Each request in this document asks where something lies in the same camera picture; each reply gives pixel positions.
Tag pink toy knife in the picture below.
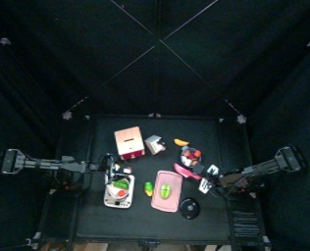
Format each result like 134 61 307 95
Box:
172 163 204 181

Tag green toy food piece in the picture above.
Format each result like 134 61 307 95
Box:
111 179 130 190

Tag silver toy pot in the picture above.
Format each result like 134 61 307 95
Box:
106 177 131 200

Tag silver plate with watermelon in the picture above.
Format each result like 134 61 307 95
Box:
102 174 137 210

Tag pink toy box appliance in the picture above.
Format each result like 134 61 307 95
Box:
113 125 147 161

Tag black round lid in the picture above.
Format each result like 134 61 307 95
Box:
178 197 202 221

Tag yellow green toy vegetable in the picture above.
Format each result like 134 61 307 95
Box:
143 181 155 198

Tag pink cutting board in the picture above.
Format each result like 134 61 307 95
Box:
150 170 184 214

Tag green toy vegetable half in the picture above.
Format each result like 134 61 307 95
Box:
158 183 172 200

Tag orange yellow toy food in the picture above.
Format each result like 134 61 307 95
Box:
173 137 192 147

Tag small grey white box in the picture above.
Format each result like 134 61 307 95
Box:
143 134 167 156

